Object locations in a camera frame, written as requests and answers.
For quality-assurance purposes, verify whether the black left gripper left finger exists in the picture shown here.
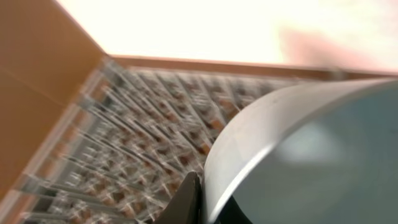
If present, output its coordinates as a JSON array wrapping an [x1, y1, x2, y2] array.
[[154, 172, 201, 224]]

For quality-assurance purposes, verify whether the blue bowl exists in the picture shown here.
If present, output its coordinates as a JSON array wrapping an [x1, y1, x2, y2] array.
[[203, 78, 397, 223]]

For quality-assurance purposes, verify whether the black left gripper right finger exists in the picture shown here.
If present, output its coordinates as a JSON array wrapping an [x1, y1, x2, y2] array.
[[218, 196, 252, 224]]

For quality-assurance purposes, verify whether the grey dishwasher rack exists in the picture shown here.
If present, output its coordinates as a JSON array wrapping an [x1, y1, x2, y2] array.
[[1, 58, 347, 223]]

